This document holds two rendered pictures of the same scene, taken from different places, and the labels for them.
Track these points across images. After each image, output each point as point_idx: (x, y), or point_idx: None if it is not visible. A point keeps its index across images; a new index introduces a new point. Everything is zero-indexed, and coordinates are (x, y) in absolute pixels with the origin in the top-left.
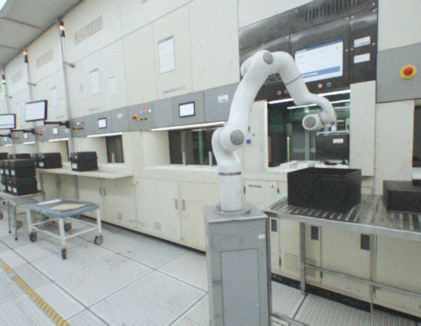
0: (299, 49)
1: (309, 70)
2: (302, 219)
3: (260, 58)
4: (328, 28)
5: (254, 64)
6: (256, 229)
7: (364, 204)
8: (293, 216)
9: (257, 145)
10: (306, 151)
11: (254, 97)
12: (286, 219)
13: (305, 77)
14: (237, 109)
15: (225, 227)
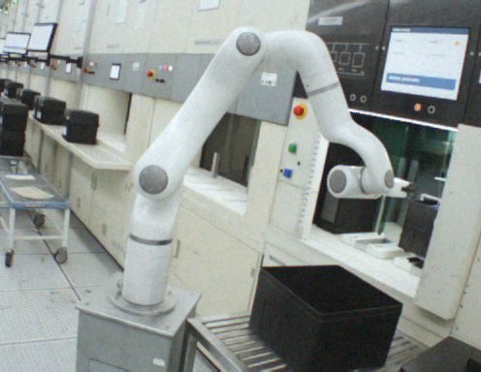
0: (399, 25)
1: (407, 71)
2: (225, 363)
3: (231, 41)
4: (451, 1)
5: (221, 51)
6: (151, 348)
7: (382, 371)
8: (216, 351)
9: (299, 186)
10: None
11: (220, 108)
12: (208, 351)
13: (399, 83)
14: (176, 125)
15: (102, 325)
